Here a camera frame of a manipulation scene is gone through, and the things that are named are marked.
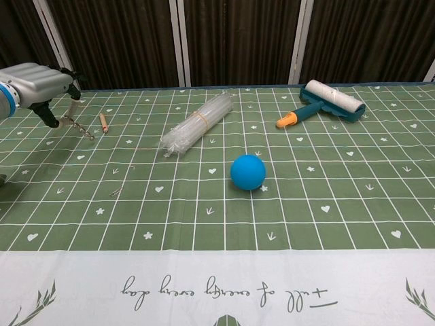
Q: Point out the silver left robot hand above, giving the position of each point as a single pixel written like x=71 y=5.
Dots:
x=37 y=83

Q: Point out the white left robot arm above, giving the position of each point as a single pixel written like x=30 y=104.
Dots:
x=6 y=100

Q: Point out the short wooden pencil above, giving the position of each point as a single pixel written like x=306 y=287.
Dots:
x=103 y=123

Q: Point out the clear plastic straw bundle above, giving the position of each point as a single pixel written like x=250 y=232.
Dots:
x=198 y=124

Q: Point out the tan rubber band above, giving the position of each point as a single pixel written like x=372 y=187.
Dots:
x=200 y=119

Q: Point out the dark pleated screen fabric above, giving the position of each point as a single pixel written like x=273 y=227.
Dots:
x=238 y=37

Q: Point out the blue ball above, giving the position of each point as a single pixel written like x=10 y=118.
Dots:
x=248 y=172

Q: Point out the green checked tablecloth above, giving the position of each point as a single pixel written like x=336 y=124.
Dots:
x=217 y=237

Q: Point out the teal lint roller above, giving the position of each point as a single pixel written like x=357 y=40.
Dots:
x=334 y=100

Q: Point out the white screen frame post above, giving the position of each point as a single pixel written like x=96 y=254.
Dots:
x=300 y=40
x=57 y=44
x=431 y=73
x=180 y=40

